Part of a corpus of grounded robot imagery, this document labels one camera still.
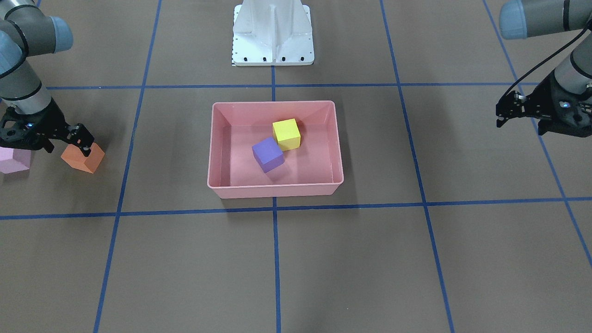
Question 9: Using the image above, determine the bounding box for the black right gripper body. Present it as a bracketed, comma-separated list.
[0, 99, 70, 153]

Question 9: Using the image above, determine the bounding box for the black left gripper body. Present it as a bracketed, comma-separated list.
[525, 71, 592, 138]

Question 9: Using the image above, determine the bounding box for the yellow foam block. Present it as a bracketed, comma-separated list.
[272, 118, 302, 151]

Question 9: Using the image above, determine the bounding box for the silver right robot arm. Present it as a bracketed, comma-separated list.
[0, 0, 94, 157]

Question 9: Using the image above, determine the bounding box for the pink plastic bin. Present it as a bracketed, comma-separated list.
[207, 101, 344, 199]

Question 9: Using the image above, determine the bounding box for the orange foam block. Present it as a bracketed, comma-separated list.
[61, 143, 105, 173]

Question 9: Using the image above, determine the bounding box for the purple foam block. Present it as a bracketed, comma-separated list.
[252, 137, 285, 173]

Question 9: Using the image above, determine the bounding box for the light pink foam block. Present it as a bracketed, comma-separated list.
[0, 147, 31, 173]

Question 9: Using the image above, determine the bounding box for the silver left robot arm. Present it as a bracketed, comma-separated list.
[495, 0, 592, 137]

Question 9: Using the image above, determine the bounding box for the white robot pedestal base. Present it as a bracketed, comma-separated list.
[231, 0, 315, 66]

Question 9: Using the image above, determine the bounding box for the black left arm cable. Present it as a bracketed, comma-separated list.
[506, 28, 592, 98]

